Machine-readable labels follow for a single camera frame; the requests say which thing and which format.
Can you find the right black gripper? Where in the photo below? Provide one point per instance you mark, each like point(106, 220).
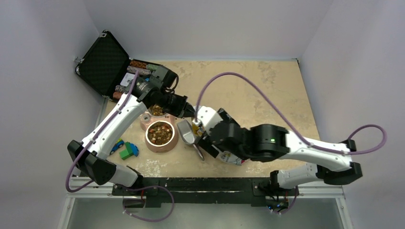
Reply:
point(204, 142)

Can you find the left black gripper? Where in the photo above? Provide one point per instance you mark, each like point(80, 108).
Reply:
point(177, 111)

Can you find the pet food bag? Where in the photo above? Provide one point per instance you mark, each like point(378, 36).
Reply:
point(203, 141)

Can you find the metal food scoop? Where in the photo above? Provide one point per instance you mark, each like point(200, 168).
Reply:
point(188, 137)

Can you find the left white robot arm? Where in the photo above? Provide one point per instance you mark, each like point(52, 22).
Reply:
point(90, 154)

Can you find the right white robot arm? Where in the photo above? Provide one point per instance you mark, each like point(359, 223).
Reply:
point(266, 143)

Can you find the pink double pet bowl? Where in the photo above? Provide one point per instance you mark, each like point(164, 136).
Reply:
point(161, 135)

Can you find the clear water bottle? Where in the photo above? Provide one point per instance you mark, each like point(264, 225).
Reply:
point(145, 119)

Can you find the green blue toy block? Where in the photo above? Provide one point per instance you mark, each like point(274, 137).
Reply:
point(129, 151)

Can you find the orange blue toy car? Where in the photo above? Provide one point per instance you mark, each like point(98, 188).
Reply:
point(117, 145)

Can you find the black poker chip case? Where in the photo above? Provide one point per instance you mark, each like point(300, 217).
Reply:
point(105, 64)

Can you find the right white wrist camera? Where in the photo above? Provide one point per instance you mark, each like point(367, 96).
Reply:
point(207, 118)

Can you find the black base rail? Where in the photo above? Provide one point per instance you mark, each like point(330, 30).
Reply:
point(254, 191)

